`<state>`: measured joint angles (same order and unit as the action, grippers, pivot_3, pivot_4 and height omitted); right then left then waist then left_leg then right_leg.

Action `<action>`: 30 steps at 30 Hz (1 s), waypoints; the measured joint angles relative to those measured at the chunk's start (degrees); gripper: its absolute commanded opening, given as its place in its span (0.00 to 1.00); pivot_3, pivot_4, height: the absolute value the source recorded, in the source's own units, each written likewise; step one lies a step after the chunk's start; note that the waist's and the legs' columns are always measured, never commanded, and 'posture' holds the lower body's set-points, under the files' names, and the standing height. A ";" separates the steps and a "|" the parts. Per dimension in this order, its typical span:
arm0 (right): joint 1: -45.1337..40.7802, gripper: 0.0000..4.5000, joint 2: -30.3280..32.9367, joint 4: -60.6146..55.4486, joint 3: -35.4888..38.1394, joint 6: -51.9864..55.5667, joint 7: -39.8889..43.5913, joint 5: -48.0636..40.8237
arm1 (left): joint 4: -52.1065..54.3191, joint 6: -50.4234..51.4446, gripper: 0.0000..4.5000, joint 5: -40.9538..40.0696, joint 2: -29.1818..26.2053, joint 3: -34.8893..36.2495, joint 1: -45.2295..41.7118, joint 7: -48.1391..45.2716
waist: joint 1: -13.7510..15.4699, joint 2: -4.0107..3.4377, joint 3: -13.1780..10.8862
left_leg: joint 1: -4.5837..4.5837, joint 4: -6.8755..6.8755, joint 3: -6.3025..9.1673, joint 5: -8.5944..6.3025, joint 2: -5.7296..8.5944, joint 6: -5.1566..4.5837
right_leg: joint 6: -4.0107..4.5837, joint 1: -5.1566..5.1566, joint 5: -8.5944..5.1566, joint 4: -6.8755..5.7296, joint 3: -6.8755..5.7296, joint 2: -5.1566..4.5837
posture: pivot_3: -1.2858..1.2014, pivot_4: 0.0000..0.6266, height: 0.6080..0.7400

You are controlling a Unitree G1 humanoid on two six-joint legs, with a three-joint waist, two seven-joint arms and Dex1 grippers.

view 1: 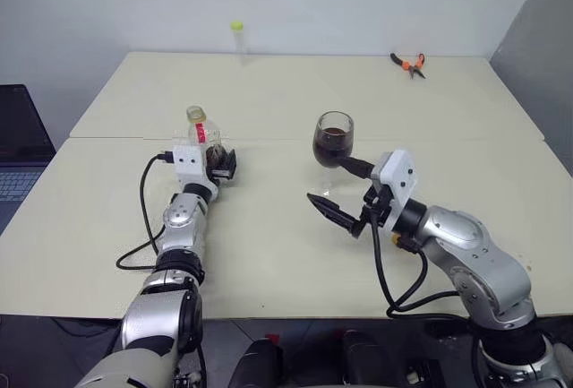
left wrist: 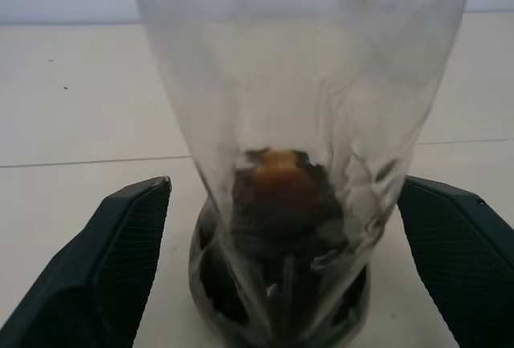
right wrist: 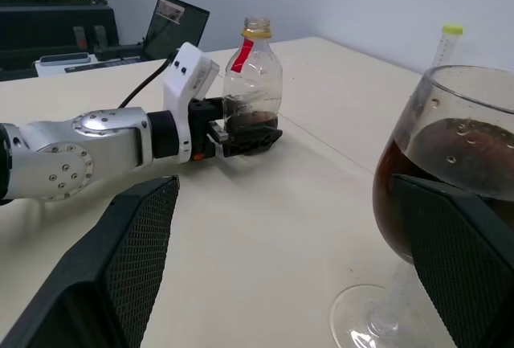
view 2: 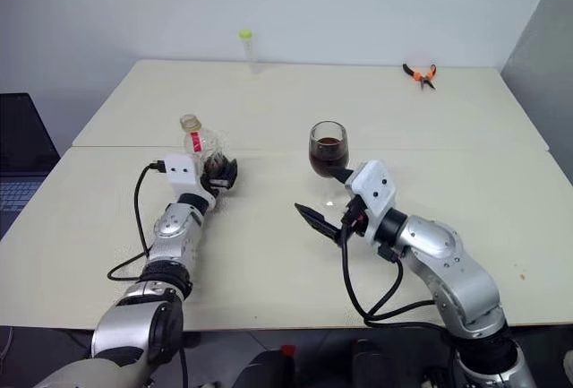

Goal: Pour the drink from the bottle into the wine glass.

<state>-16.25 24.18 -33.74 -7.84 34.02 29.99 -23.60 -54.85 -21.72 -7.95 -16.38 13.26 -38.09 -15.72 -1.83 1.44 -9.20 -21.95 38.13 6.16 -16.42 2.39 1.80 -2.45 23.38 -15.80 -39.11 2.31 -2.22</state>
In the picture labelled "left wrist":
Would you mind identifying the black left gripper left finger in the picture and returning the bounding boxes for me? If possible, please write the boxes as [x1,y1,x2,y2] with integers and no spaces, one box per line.
[0,175,172,348]

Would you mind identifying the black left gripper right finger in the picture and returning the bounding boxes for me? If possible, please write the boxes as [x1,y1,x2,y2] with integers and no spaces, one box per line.
[396,174,514,348]

